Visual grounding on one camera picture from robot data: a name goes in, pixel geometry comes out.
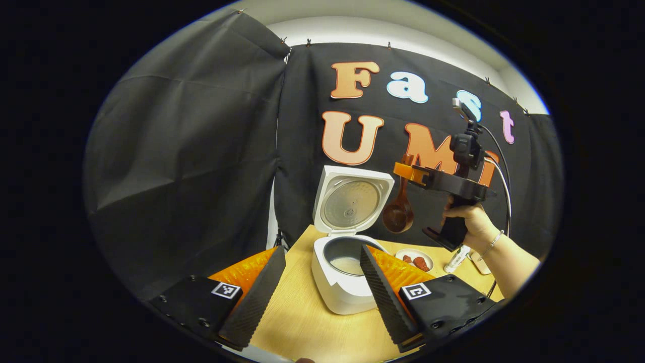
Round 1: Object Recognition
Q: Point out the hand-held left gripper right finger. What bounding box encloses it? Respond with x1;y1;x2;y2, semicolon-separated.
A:
359;245;504;353

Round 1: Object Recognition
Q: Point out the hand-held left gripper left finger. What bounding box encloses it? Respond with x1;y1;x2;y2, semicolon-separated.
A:
146;246;287;352

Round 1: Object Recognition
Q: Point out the brown wooden spoon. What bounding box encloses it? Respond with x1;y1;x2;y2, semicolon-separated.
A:
382;154;415;234

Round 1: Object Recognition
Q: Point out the white rice cooker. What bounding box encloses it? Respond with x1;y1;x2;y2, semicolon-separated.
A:
311;165;396;316

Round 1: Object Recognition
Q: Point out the white oval plate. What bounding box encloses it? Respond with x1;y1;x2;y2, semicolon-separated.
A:
395;248;434;273

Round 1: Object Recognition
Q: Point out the white bottle green cap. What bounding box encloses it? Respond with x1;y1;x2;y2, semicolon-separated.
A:
443;245;471;274

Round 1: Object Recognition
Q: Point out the black backdrop cloth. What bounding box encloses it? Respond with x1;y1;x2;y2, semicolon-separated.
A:
83;10;564;303

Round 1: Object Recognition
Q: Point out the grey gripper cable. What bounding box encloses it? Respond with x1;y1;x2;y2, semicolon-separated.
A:
485;157;513;237

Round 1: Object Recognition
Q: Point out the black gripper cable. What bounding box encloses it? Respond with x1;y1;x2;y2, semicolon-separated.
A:
476;124;511;237

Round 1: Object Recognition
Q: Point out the thin silver bracelet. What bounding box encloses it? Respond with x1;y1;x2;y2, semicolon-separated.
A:
478;230;504;262

